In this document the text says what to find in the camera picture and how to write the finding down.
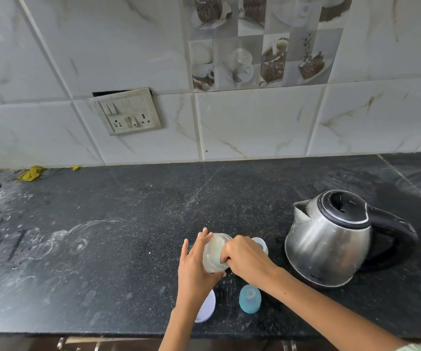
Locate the person's right hand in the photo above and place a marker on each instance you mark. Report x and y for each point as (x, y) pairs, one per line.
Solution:
(249, 259)

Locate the person's left hand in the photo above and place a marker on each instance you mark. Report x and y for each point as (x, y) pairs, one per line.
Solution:
(192, 274)

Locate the person's right fingers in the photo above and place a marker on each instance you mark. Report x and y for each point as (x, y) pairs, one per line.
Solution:
(229, 255)

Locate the person's left middle finger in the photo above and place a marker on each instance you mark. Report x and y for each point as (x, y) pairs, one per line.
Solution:
(208, 239)

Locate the person's left thumb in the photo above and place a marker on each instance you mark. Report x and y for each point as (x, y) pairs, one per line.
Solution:
(184, 252)

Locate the clear baby bottle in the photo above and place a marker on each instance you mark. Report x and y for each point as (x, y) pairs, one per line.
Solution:
(213, 254)

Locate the person's right forearm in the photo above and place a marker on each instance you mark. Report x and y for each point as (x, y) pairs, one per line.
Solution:
(323, 314)

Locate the person's left forearm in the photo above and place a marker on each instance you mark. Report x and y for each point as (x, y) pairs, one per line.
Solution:
(186, 325)

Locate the blue bottle cap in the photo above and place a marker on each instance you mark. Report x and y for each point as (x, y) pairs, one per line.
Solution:
(249, 299)

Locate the white round lid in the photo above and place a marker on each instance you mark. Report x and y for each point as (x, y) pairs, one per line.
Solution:
(207, 308)

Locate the stainless steel electric kettle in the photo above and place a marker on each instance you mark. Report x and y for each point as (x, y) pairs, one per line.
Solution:
(327, 241)

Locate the yellow cloth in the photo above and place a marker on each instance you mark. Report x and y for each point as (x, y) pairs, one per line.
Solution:
(30, 173)

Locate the light green sleeve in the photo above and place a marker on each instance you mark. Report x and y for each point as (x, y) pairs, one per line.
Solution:
(420, 348)

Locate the white wall switchboard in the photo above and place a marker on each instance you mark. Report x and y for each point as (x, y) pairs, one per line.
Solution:
(128, 112)

